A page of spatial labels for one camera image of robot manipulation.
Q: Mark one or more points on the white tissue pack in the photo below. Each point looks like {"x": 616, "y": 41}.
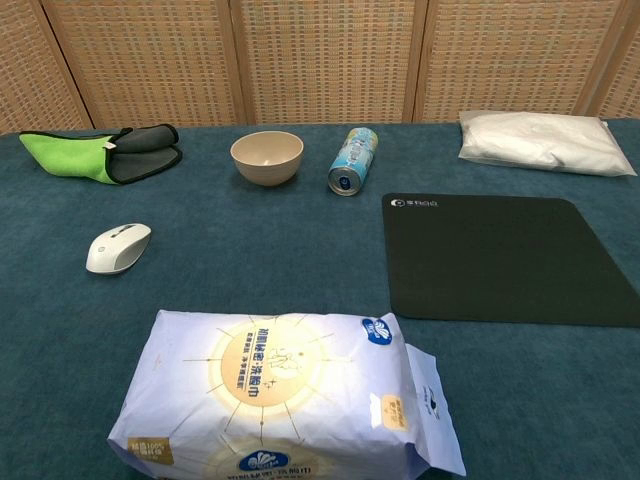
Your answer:
{"x": 275, "y": 390}

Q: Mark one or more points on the clear bag of white filling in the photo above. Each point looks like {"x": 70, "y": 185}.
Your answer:
{"x": 535, "y": 140}

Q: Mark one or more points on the white computer mouse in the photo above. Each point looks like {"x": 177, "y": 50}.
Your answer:
{"x": 117, "y": 250}

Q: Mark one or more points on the woven bamboo folding screen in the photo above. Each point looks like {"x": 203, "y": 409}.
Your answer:
{"x": 325, "y": 50}

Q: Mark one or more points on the teal felt table cover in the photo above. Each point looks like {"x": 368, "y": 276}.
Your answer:
{"x": 250, "y": 250}

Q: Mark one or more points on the black mouse pad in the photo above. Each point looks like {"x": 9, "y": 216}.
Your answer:
{"x": 500, "y": 260}

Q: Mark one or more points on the green and grey microfiber cloth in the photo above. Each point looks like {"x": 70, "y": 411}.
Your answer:
{"x": 75, "y": 155}

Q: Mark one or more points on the beige bowl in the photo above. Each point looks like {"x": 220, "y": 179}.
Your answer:
{"x": 267, "y": 170}

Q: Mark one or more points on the light blue drink can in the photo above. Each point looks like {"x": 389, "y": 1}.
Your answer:
{"x": 352, "y": 160}

